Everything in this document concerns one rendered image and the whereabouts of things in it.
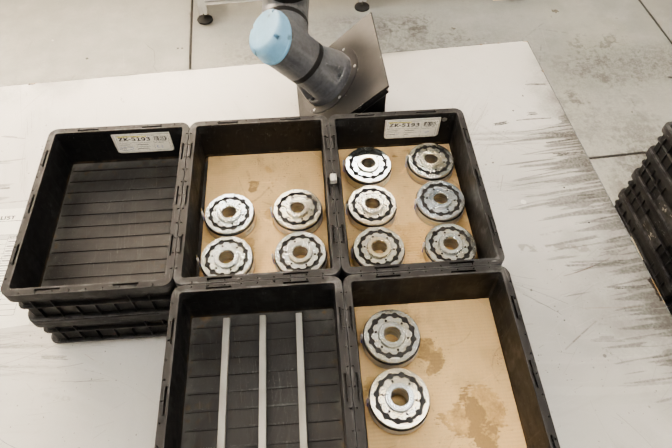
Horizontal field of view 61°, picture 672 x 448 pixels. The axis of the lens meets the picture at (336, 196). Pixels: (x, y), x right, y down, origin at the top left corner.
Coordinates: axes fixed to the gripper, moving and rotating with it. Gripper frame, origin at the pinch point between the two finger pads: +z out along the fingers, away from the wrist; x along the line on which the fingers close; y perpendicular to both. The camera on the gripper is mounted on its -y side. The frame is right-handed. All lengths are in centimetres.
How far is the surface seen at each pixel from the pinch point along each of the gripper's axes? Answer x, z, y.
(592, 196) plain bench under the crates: 17, 40, 41
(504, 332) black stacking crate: -21, 24, 79
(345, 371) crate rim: -51, 17, 85
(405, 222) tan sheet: -33, 27, 51
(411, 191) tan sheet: -30, 27, 43
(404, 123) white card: -29.6, 19.7, 29.9
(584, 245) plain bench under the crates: 10, 40, 55
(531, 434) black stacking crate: -22, 23, 96
